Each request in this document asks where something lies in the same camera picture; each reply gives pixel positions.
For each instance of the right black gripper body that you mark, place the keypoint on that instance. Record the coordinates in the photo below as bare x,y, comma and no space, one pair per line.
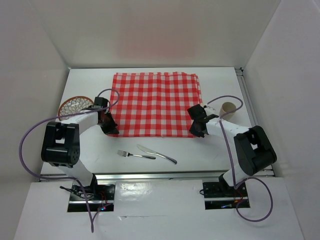
194,130

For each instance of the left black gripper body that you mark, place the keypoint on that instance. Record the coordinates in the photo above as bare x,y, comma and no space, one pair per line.
108,125

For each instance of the brown paper cup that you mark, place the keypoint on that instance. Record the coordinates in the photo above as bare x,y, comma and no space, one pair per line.
227,110

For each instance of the patterned plate brown rim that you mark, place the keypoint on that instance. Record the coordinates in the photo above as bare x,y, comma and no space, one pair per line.
73,105

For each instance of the red white checkered cloth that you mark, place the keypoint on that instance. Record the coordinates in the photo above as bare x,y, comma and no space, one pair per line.
154,104

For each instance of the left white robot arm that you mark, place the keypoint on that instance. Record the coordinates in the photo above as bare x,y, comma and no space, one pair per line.
61,143

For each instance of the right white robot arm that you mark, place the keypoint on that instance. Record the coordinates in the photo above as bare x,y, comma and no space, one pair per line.
254,151

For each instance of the silver fork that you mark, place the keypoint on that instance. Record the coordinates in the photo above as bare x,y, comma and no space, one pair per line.
127,154

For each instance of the silver table knife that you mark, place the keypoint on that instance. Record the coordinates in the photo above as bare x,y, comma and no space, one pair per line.
149,151

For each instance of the aluminium front rail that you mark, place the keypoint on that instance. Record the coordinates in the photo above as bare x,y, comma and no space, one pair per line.
158,175

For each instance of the aluminium rail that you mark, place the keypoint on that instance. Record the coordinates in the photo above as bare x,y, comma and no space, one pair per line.
268,171
158,175

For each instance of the aluminium right side rail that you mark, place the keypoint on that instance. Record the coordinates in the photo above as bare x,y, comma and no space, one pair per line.
268,171

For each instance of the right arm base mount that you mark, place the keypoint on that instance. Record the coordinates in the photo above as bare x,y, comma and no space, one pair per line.
217,199

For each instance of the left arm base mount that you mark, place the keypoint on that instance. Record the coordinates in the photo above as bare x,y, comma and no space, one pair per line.
102,198

